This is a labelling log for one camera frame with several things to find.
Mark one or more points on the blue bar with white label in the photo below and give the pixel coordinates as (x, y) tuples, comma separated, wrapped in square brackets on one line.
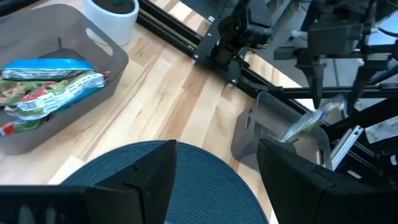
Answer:
[(46, 67)]

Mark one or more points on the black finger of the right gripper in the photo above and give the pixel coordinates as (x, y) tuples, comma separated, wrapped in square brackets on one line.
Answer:
[(315, 81), (362, 84)]

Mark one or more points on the grey plastic bin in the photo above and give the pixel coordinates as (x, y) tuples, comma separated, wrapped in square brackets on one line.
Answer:
[(37, 28), (267, 115)]

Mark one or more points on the green white red snack bar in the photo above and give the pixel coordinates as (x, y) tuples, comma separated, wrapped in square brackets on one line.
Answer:
[(21, 91)]

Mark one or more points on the white round plant pot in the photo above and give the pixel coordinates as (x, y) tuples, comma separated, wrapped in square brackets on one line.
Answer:
[(115, 25)]

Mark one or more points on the silver green blue snack bar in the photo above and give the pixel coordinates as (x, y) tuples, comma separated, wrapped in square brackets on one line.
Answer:
[(311, 119)]

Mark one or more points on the red green crisp bar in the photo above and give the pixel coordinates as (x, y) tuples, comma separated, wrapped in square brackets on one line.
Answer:
[(18, 127)]

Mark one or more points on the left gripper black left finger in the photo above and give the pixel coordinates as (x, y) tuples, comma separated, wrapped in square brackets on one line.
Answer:
[(146, 193)]

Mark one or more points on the round dark blue woven mat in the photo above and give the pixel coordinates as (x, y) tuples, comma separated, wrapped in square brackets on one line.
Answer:
[(202, 186)]

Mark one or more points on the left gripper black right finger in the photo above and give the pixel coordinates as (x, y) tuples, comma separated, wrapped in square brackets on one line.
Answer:
[(295, 193)]

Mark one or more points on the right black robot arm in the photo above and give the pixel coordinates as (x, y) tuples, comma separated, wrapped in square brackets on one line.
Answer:
[(245, 28)]

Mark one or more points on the black metal table frame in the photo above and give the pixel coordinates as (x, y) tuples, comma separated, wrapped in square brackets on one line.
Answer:
[(168, 31)]

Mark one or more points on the silver aluminium extrusion bar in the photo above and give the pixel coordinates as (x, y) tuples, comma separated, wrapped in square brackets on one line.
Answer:
[(346, 146)]

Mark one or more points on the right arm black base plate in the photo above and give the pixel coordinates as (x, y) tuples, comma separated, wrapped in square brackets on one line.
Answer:
[(217, 46)]

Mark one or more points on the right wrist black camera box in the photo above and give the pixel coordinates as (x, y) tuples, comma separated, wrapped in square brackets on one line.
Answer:
[(335, 39)]

